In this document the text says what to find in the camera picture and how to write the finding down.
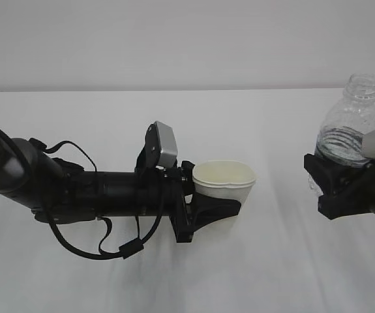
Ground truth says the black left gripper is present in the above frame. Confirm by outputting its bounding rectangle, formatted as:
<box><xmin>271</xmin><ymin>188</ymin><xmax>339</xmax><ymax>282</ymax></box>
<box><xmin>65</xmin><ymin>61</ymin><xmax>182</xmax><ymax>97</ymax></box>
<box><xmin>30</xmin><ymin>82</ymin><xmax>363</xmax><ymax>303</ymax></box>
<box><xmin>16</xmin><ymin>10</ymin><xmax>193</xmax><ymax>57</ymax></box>
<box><xmin>165</xmin><ymin>160</ymin><xmax>241</xmax><ymax>243</ymax></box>

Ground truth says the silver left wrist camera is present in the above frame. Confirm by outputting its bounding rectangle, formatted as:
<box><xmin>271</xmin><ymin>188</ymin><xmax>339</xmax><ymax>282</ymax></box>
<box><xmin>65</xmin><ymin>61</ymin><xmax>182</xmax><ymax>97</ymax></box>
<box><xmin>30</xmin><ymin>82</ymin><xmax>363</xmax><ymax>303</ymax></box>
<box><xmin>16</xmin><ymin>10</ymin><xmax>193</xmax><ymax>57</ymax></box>
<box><xmin>154</xmin><ymin>121</ymin><xmax>178</xmax><ymax>168</ymax></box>

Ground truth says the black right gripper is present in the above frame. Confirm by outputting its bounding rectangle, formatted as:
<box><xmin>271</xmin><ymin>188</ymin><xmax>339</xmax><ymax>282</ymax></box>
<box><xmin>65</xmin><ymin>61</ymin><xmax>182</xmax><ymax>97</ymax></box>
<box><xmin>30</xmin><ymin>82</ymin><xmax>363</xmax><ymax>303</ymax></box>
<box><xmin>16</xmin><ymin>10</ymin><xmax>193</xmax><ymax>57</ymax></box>
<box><xmin>304</xmin><ymin>154</ymin><xmax>375</xmax><ymax>220</ymax></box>

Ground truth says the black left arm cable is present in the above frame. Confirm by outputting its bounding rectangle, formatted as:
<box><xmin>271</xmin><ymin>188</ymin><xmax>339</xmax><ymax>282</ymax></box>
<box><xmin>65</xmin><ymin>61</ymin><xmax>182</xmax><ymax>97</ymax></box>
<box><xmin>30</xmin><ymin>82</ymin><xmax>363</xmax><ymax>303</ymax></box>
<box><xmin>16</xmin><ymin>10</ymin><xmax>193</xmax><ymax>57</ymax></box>
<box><xmin>29</xmin><ymin>136</ymin><xmax>164</xmax><ymax>260</ymax></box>

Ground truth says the clear water bottle green label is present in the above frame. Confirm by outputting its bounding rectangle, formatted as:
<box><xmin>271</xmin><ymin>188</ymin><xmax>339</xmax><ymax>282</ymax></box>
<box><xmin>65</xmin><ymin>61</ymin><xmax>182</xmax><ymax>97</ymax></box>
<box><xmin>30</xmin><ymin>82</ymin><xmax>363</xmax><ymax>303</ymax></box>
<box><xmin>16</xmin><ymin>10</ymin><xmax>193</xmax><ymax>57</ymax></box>
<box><xmin>307</xmin><ymin>73</ymin><xmax>375</xmax><ymax>196</ymax></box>

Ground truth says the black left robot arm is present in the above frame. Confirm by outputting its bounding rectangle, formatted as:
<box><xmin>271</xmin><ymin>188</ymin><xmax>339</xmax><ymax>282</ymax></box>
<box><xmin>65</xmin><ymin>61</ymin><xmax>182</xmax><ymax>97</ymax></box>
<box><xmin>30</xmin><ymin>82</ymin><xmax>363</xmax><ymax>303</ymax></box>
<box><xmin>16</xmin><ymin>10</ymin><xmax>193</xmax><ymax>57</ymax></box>
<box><xmin>0</xmin><ymin>121</ymin><xmax>241</xmax><ymax>243</ymax></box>

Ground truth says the white paper cup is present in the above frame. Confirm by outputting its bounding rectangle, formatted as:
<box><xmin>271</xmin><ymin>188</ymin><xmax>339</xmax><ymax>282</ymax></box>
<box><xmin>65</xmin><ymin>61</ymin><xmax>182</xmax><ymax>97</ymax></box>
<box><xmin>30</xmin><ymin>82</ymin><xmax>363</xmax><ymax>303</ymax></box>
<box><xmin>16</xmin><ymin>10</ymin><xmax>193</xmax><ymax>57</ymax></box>
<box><xmin>192</xmin><ymin>160</ymin><xmax>256</xmax><ymax>206</ymax></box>

